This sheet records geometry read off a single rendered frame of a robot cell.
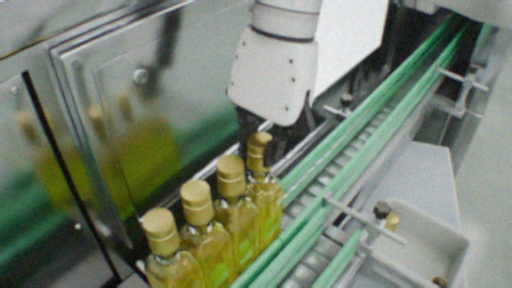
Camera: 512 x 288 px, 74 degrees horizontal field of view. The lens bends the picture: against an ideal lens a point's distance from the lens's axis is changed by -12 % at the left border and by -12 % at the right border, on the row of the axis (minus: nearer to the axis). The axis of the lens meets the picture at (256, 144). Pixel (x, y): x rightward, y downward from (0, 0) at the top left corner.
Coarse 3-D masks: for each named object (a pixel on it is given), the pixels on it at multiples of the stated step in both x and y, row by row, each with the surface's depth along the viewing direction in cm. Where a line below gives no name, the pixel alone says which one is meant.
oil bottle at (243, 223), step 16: (224, 208) 50; (240, 208) 50; (256, 208) 52; (224, 224) 50; (240, 224) 50; (256, 224) 54; (240, 240) 52; (256, 240) 57; (240, 256) 54; (256, 256) 59; (240, 272) 57
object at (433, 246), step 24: (408, 216) 83; (432, 216) 80; (360, 240) 76; (384, 240) 84; (408, 240) 83; (432, 240) 81; (456, 240) 77; (408, 264) 79; (432, 264) 78; (456, 264) 74
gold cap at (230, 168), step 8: (224, 160) 47; (232, 160) 47; (240, 160) 47; (216, 168) 47; (224, 168) 46; (232, 168) 46; (240, 168) 46; (224, 176) 46; (232, 176) 46; (240, 176) 47; (224, 184) 47; (232, 184) 47; (240, 184) 47; (224, 192) 48; (232, 192) 48; (240, 192) 48
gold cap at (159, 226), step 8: (160, 208) 41; (152, 216) 40; (160, 216) 40; (168, 216) 40; (144, 224) 40; (152, 224) 39; (160, 224) 40; (168, 224) 40; (152, 232) 39; (160, 232) 39; (168, 232) 40; (176, 232) 42; (152, 240) 40; (160, 240) 40; (168, 240) 40; (176, 240) 42; (152, 248) 41; (160, 248) 41; (168, 248) 41; (176, 248) 42
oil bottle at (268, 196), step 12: (276, 180) 55; (252, 192) 53; (264, 192) 53; (276, 192) 55; (264, 204) 53; (276, 204) 56; (264, 216) 55; (276, 216) 59; (264, 228) 57; (276, 228) 61; (264, 240) 59
